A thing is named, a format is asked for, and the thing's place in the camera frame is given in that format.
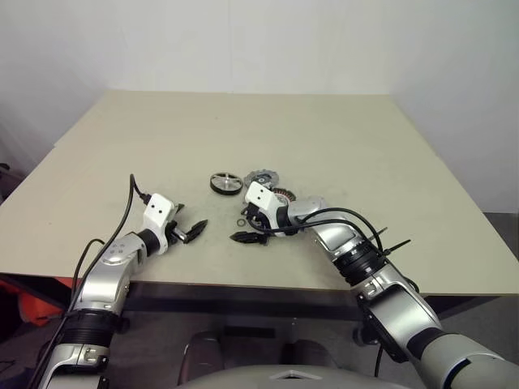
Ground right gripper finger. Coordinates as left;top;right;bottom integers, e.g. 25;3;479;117
229;230;268;247

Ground orange fabric object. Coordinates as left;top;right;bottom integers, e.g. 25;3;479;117
16;277;81;327

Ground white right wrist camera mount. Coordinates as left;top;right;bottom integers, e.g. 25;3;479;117
242;182;290;230

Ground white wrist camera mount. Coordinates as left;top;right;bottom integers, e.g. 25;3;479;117
242;182;290;230
142;194;180;256

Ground black caster wheel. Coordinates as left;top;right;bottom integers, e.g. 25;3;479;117
351;323;371;346

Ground long black zip tie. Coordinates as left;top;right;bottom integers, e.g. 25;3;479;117
382;239;412;257

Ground silver spoked rotor black rim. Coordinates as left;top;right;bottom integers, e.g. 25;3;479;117
209;172;241;197

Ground grey round motor lid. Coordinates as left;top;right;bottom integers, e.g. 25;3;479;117
242;169;281;191

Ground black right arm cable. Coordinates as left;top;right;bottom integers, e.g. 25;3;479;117
251;207;386;376

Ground black table frame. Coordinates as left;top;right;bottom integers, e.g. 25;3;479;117
0;271;502;345

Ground grey robot torso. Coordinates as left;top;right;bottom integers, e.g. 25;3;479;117
172;363;368;389

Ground grey motor housing copper windings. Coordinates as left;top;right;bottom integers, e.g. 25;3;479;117
270;186;297;206

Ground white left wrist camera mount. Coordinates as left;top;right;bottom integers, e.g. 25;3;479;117
142;194;180;256

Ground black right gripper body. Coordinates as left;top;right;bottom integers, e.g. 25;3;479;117
241;204;271;238

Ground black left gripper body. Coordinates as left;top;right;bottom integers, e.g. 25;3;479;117
166;220;192;246

